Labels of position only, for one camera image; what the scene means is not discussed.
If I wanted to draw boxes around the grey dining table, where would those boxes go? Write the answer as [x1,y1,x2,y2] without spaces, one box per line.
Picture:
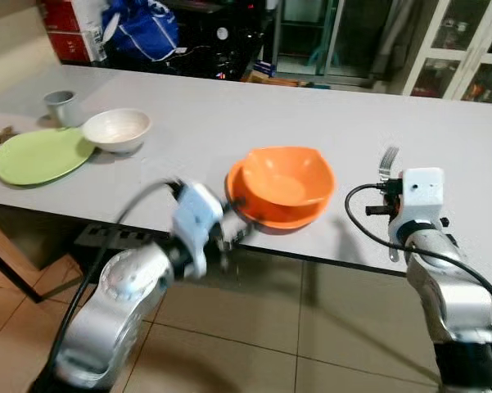
[0,64,492,304]

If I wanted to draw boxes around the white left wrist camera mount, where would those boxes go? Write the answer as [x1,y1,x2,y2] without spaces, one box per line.
[170,181,225,280]

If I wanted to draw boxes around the sliding glass door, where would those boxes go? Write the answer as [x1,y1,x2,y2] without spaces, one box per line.
[270,0,414,83]

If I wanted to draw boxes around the red storage boxes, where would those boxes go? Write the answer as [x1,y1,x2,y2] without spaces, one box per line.
[36,0,107,66]

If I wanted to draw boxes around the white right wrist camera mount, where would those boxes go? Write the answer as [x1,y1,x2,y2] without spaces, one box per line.
[390,167,446,248]

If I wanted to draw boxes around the green plate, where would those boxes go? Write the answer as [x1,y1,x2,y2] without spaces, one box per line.
[0,126,97,187]

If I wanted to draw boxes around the metal fork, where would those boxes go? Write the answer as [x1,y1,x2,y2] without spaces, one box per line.
[378,147,401,183]

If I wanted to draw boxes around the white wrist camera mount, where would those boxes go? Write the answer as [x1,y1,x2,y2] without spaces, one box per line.
[170,181,225,280]
[390,167,446,248]

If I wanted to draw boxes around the black cluttered desk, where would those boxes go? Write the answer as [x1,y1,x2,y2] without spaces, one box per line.
[106,0,275,83]

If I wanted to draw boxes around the white ceramic bowl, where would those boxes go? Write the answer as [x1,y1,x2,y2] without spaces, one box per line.
[81,108,154,156]

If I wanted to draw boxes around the orange plastic bowl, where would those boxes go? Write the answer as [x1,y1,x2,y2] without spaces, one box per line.
[241,146,337,212]
[226,162,328,231]

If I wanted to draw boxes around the grey cup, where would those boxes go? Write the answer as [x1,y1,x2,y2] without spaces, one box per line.
[43,89,77,129]

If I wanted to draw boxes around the brown wooden utensil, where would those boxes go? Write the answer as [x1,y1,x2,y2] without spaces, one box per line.
[0,124,17,161]

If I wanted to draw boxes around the white glass-door cabinet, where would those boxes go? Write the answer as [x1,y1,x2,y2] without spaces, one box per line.
[403,0,492,106]

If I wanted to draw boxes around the blue bag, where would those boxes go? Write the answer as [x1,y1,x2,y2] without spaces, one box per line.
[100,0,181,63]

